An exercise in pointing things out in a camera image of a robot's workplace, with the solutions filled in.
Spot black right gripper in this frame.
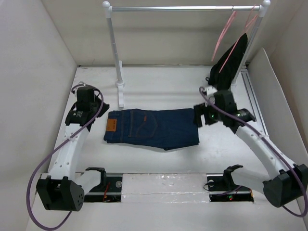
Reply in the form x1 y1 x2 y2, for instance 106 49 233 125
192 100 225 128

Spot dark blue denim trousers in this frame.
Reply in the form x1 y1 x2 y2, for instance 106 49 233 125
103 108 199 151

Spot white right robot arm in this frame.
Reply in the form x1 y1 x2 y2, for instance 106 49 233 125
194 87 308 217

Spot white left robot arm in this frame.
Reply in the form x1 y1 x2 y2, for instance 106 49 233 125
36 84 109 211

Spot pink hanger with black garment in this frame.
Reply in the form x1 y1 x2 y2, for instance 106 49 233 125
219 5 259 73

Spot empty pink hanger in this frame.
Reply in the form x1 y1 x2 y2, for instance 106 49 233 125
211 11 237 61

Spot black hanging garment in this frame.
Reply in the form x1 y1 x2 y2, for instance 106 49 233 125
206 33 248 90

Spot white board right side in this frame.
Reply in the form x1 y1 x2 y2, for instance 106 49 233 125
248 48 308 165

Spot white clothes rack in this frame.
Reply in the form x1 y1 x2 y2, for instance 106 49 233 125
102 0 271 109

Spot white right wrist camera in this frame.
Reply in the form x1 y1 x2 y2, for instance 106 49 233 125
203 86 217 98

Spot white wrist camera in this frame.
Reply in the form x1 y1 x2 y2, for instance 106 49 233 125
71 82 87 94
203 86 217 98

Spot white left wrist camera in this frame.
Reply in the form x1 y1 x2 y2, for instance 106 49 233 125
71 82 87 94

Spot aluminium rail right side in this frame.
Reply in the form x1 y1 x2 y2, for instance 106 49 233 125
241 65 268 135

